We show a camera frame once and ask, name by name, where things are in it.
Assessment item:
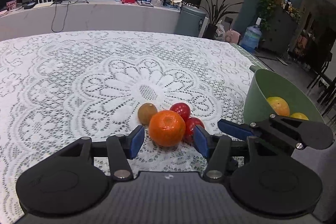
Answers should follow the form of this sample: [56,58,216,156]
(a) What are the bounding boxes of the smaller yellow-green pear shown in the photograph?
[290,112,309,121]

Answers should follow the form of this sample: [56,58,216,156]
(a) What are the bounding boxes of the large yellow-green pear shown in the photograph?
[266,97,290,117]

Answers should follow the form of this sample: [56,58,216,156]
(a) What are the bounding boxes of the orange mandarin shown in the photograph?
[148,110,186,147]

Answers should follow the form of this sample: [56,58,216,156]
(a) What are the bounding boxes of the green colander bowl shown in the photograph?
[243,65,324,124]

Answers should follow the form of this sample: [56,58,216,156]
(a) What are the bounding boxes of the red cherry tomato front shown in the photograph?
[183,117,205,143]

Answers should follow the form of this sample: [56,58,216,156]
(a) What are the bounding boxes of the red cherry tomato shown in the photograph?
[170,102,191,121]
[183,117,205,143]

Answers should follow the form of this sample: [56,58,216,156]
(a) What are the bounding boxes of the red cherry tomato back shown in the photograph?
[170,102,191,121]

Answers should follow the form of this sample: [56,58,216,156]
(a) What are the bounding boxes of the blue water bottle jug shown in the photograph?
[240,18,262,53]

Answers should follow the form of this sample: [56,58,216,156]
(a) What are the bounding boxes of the dark cabinet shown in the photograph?
[261,8,298,56]

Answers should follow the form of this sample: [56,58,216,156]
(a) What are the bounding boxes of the white lace tablecloth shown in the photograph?
[1,31,253,223]

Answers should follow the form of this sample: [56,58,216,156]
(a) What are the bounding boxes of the small brown kiwi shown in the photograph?
[137,103,158,126]

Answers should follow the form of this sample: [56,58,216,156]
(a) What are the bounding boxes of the white plastic bag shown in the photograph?
[214,20,226,42]

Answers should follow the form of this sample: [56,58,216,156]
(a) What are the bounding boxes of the potted long-leaf plant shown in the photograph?
[199,0,243,39]

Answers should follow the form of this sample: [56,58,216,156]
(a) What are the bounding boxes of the grey round trash bin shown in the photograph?
[174,5,206,37]

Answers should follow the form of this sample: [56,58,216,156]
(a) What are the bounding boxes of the leafy plant on cabinet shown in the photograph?
[256,0,301,30]

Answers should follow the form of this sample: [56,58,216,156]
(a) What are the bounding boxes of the white marble tv console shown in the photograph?
[1,0,180,41]

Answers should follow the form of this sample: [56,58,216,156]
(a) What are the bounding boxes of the black power cable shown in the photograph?
[51,0,90,33]

